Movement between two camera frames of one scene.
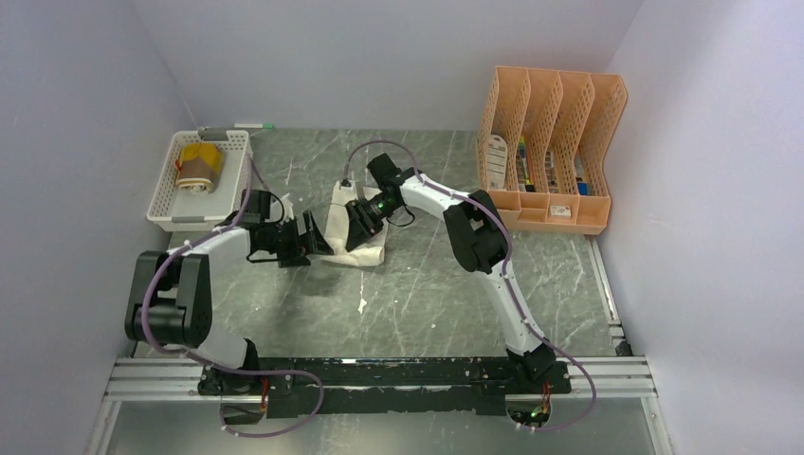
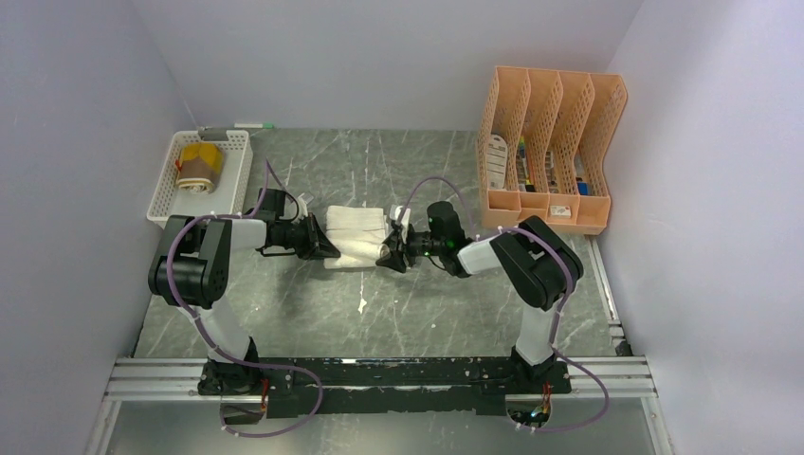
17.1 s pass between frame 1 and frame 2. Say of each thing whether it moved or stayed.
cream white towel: moved
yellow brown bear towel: stayed
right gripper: moved
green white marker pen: stayed
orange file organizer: stayed
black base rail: stayed
